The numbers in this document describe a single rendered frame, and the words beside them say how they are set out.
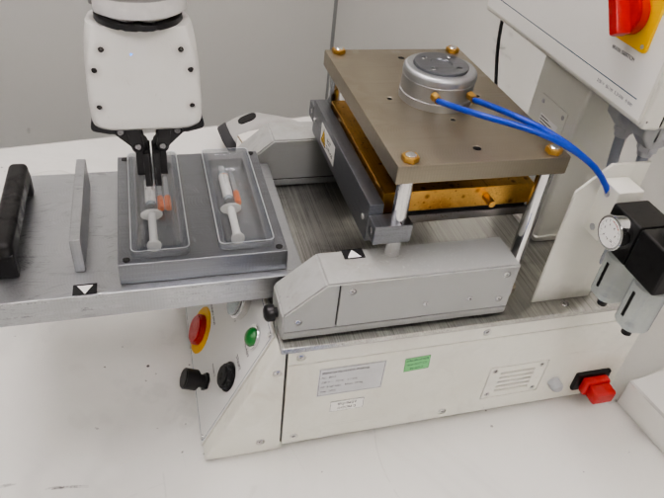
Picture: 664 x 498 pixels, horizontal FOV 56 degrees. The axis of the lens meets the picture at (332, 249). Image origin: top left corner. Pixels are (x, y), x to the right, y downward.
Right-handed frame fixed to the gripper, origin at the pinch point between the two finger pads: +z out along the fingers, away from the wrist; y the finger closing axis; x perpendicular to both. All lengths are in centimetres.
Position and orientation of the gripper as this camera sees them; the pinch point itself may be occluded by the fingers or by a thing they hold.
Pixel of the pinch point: (152, 162)
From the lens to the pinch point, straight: 67.9
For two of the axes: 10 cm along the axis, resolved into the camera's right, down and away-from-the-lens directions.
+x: -2.5, -6.2, 7.4
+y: 9.6, -0.8, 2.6
